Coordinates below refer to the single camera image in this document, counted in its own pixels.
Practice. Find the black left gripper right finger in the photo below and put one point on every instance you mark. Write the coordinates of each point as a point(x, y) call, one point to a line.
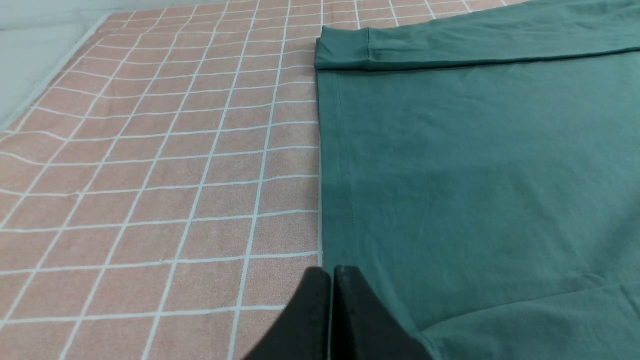
point(361, 326)

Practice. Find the pink checkered tablecloth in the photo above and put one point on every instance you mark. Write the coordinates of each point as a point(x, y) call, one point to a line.
point(160, 198)

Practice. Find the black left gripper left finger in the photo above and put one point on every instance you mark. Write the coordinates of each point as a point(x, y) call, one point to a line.
point(301, 331)

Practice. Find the green long-sleeved shirt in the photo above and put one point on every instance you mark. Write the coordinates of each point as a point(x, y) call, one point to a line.
point(482, 172)

